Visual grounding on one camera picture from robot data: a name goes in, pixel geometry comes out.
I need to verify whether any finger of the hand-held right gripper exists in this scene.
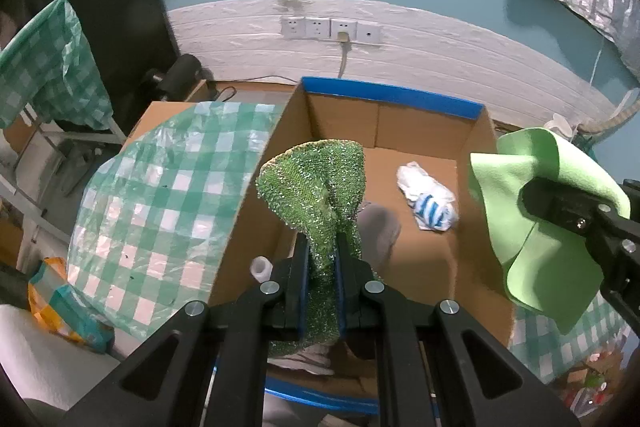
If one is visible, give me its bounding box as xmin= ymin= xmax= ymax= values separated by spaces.
xmin=520 ymin=179 xmax=612 ymax=238

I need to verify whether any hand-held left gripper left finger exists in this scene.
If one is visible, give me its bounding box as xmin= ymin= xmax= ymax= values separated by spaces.
xmin=60 ymin=234 xmax=311 ymax=427

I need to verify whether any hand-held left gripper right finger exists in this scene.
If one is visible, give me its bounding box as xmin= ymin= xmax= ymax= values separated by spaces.
xmin=334 ymin=234 xmax=581 ymax=427

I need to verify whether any light green cloth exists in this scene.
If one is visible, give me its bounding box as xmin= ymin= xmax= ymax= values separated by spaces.
xmin=469 ymin=127 xmax=632 ymax=335

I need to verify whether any green sparkly scrub cloth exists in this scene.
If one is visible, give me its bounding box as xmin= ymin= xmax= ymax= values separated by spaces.
xmin=256 ymin=139 xmax=386 ymax=358

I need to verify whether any blue white plastic bag bundle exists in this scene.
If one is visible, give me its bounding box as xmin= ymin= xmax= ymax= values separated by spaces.
xmin=396 ymin=162 xmax=460 ymax=233

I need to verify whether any blue cardboard box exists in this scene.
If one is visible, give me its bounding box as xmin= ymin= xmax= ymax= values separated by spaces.
xmin=125 ymin=76 xmax=516 ymax=410

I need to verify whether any white kettle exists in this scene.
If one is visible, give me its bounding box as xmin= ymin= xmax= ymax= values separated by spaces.
xmin=542 ymin=114 xmax=581 ymax=140

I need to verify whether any green checked plastic sheet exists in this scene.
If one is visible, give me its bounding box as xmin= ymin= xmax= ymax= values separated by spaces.
xmin=0 ymin=0 xmax=113 ymax=130
xmin=67 ymin=101 xmax=288 ymax=343

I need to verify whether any black cylindrical device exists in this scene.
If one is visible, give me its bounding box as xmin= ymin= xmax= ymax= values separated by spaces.
xmin=145 ymin=54 xmax=203 ymax=100

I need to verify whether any orange teal bag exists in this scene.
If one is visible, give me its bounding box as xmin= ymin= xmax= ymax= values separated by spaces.
xmin=27 ymin=257 xmax=115 ymax=353

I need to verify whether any white foam sheet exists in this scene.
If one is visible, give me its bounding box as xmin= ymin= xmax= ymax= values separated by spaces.
xmin=0 ymin=304 xmax=126 ymax=413

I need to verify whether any beige striped hose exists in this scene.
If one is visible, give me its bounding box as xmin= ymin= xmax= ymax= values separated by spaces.
xmin=575 ymin=89 xmax=640 ymax=132

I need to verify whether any beige plug cable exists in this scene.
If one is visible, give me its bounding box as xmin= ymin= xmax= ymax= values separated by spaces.
xmin=337 ymin=32 xmax=351 ymax=80

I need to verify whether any grey metal frame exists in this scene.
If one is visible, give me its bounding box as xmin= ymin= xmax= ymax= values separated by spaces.
xmin=0 ymin=107 xmax=128 ymax=243

